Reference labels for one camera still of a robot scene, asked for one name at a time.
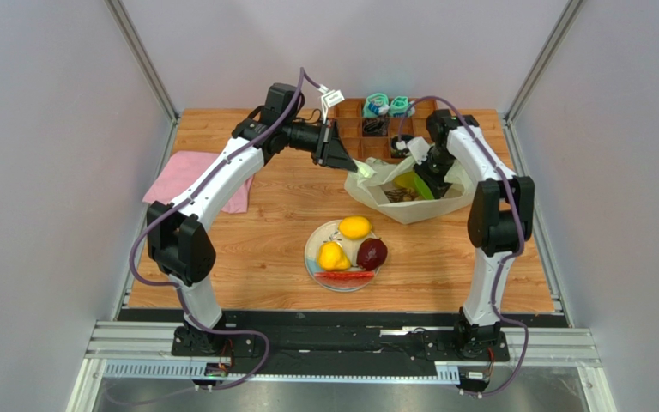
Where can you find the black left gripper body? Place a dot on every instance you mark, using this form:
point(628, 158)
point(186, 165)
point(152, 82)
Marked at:
point(325, 140)

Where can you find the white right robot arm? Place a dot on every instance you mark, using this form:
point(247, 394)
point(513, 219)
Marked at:
point(499, 224)

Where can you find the yellow fake mango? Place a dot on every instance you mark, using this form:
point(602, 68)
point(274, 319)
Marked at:
point(355, 227)

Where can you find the wooden compartment tray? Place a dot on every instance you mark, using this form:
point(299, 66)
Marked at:
point(348, 117)

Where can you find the teal rolled sock right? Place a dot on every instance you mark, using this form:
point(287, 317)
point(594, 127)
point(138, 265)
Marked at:
point(401, 106)

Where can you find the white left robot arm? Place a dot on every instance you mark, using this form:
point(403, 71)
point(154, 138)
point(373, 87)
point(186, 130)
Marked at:
point(177, 234)

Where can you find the dark rolled sock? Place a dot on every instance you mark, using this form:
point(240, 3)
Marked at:
point(375, 127)

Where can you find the pink folded t-shirt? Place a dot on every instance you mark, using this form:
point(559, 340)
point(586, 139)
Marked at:
point(182, 170)

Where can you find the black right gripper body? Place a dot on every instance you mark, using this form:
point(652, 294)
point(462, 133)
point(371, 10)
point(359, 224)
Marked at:
point(435, 169)

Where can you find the white blue ceramic plate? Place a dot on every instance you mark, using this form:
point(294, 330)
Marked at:
point(325, 233)

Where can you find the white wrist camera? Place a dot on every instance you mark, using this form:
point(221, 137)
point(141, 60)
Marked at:
point(418, 150)
point(328, 99)

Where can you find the red fake watermelon slice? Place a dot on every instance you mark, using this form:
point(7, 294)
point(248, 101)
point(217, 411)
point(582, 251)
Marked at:
point(344, 279)

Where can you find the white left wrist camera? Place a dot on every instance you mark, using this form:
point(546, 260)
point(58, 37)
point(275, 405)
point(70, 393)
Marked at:
point(328, 99)

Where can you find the brown fake nuts cluster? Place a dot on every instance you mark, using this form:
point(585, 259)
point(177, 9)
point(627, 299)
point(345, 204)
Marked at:
point(402, 195)

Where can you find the teal rolled sock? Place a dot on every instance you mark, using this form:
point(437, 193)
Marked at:
point(376, 105)
point(401, 106)

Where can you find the aluminium frame rail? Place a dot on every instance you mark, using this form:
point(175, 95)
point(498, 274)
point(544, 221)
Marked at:
point(145, 359)

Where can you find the yellow fake lemon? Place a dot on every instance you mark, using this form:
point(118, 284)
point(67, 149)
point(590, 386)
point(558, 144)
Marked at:
point(331, 257)

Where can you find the teal rolled sock left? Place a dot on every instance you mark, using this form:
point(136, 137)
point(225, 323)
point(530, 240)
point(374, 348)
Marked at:
point(376, 105)

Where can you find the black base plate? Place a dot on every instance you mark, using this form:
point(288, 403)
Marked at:
point(365, 344)

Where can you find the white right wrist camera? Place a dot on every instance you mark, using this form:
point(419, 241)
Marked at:
point(418, 150)

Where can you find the pale green avocado plastic bag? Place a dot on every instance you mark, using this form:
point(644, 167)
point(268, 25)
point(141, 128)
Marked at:
point(374, 177)

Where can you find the dark red fake apple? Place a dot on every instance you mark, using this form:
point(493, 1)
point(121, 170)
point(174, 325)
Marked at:
point(371, 254)

